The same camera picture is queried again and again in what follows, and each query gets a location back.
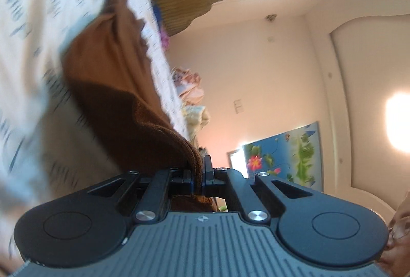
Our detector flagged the floral blue wall painting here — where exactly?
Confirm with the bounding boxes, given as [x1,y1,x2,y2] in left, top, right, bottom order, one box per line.
[242,121,321,192]

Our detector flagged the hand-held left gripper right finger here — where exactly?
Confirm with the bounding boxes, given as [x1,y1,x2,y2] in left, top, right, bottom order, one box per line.
[202,155,316,224]

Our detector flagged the pink clothes pile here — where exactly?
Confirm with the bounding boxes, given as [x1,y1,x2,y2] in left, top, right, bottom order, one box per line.
[172,68,204,105]

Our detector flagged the brown knit sweater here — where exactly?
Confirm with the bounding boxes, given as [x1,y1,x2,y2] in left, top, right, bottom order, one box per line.
[59,0,216,213]

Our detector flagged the bright window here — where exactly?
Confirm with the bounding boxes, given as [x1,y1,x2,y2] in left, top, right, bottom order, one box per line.
[227,150,248,177]

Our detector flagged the bright ceiling light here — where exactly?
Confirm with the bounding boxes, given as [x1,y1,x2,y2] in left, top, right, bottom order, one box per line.
[385,92,410,151]

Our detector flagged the white script-printed bedsheet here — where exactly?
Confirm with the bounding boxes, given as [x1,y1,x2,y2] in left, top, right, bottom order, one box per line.
[0,0,193,266]

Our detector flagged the thin-rimmed glasses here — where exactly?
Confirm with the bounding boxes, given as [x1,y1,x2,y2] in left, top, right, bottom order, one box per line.
[387,222,410,242]

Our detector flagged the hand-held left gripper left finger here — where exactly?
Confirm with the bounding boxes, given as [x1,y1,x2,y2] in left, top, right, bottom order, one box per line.
[86,167,195,224]

